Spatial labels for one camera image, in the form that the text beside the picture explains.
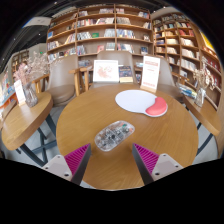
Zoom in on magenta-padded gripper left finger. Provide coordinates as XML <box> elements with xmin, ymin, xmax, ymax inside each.
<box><xmin>41</xmin><ymin>143</ymin><xmax>92</xmax><ymax>186</ymax></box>

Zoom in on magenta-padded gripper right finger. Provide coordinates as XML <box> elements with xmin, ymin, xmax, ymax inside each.
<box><xmin>131</xmin><ymin>143</ymin><xmax>184</xmax><ymax>186</ymax></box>

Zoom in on transparent computer mouse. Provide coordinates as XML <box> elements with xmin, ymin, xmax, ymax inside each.
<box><xmin>94</xmin><ymin>120</ymin><xmax>136</xmax><ymax>153</ymax></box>

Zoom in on white mouse pad red rest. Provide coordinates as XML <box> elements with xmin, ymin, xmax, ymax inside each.
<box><xmin>114</xmin><ymin>89</ymin><xmax>169</xmax><ymax>118</ymax></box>

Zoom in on round wooden side table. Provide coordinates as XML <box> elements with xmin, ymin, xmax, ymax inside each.
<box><xmin>0</xmin><ymin>91</ymin><xmax>58</xmax><ymax>168</ymax></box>
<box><xmin>181</xmin><ymin>94</ymin><xmax>223</xmax><ymax>158</ymax></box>

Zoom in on stack of books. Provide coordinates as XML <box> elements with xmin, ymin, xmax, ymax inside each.
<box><xmin>176</xmin><ymin>82</ymin><xmax>198</xmax><ymax>100</ymax></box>

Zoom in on glass vase with pink flowers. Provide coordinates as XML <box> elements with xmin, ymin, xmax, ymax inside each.
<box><xmin>13</xmin><ymin>51</ymin><xmax>51</xmax><ymax>108</ymax></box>

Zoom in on glass vase with pale flowers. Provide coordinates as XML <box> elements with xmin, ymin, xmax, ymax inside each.
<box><xmin>193</xmin><ymin>56</ymin><xmax>218</xmax><ymax>108</ymax></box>

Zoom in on beige armchair with wooden arms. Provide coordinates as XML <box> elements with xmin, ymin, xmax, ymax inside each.
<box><xmin>156</xmin><ymin>56</ymin><xmax>188</xmax><ymax>101</ymax></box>
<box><xmin>32</xmin><ymin>54</ymin><xmax>82</xmax><ymax>107</ymax></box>
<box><xmin>79</xmin><ymin>49</ymin><xmax>144</xmax><ymax>91</ymax></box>

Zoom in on dark cover book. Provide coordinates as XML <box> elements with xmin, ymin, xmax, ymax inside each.
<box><xmin>118</xmin><ymin>65</ymin><xmax>134</xmax><ymax>84</ymax></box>

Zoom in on white sign on wooden base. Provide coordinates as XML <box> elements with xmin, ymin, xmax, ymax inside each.
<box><xmin>139</xmin><ymin>55</ymin><xmax>162</xmax><ymax>94</ymax></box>

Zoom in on small white table sign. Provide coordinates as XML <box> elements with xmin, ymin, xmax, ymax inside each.
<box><xmin>13</xmin><ymin>79</ymin><xmax>27</xmax><ymax>107</ymax></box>

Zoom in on white framed floral picture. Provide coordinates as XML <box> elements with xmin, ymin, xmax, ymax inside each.
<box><xmin>92</xmin><ymin>59</ymin><xmax>120</xmax><ymax>84</ymax></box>

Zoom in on blue cover book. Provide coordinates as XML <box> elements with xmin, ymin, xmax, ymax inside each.
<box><xmin>134</xmin><ymin>61</ymin><xmax>144</xmax><ymax>84</ymax></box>

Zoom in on colourful book display stand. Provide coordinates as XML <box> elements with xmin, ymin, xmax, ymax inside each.
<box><xmin>0</xmin><ymin>69</ymin><xmax>18</xmax><ymax>118</ymax></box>

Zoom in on small distant bookshelf unit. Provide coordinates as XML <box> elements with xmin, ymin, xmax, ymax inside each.
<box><xmin>11</xmin><ymin>49</ymin><xmax>30</xmax><ymax>73</ymax></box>

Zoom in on curved wooden bookshelf unit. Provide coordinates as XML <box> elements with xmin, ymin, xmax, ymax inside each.
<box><xmin>151</xmin><ymin>12</ymin><xmax>223</xmax><ymax>101</ymax></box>

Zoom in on wide wooden bookshelf unit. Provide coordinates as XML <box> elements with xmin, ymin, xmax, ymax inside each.
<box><xmin>45</xmin><ymin>3</ymin><xmax>155</xmax><ymax>84</ymax></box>

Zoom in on white ceiling panel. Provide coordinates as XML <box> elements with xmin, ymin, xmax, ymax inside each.
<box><xmin>22</xmin><ymin>15</ymin><xmax>53</xmax><ymax>29</ymax></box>

